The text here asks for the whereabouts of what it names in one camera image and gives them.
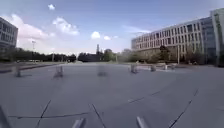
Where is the group of trees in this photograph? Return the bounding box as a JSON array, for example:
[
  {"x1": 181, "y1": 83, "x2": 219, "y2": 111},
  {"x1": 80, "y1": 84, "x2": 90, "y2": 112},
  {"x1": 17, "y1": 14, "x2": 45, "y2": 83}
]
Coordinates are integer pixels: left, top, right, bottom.
[{"x1": 77, "y1": 44, "x2": 118, "y2": 63}]

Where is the grey paved plaza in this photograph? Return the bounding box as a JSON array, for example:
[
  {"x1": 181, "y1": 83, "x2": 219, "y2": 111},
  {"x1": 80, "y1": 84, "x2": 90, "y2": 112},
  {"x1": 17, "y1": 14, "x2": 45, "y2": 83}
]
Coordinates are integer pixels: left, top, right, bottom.
[{"x1": 0, "y1": 62, "x2": 224, "y2": 128}]

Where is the row of trees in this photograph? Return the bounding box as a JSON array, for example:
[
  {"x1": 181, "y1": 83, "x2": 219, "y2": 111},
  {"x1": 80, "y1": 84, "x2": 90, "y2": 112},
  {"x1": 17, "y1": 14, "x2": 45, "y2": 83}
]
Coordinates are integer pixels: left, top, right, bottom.
[
  {"x1": 0, "y1": 47, "x2": 78, "y2": 64},
  {"x1": 116, "y1": 44, "x2": 224, "y2": 67}
]

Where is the row of grey bollards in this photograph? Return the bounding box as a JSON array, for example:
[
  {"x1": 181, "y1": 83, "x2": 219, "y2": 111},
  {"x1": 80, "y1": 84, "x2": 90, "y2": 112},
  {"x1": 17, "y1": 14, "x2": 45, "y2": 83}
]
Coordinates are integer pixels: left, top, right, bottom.
[{"x1": 13, "y1": 63, "x2": 178, "y2": 79}]

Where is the robot's own part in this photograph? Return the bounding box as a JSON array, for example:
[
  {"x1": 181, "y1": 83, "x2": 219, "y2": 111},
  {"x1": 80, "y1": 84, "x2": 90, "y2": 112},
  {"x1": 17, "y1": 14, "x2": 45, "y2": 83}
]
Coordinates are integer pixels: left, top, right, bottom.
[
  {"x1": 71, "y1": 117, "x2": 87, "y2": 128},
  {"x1": 135, "y1": 115, "x2": 150, "y2": 128}
]

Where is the long pale building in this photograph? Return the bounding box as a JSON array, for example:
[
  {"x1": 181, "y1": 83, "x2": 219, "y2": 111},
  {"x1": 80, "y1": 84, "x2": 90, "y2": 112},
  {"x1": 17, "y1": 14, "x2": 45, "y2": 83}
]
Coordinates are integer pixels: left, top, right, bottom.
[{"x1": 130, "y1": 7, "x2": 224, "y2": 66}]

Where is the lamp pole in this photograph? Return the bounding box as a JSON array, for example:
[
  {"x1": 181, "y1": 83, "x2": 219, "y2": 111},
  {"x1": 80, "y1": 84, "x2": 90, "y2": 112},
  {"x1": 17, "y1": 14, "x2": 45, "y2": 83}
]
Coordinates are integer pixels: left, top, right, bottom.
[{"x1": 31, "y1": 39, "x2": 37, "y2": 62}]

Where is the dark grey building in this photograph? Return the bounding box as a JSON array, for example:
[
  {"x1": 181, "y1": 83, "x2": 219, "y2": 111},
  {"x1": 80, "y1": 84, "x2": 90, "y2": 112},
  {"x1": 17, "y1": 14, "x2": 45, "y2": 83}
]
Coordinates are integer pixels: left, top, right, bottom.
[{"x1": 0, "y1": 16, "x2": 19, "y2": 52}]

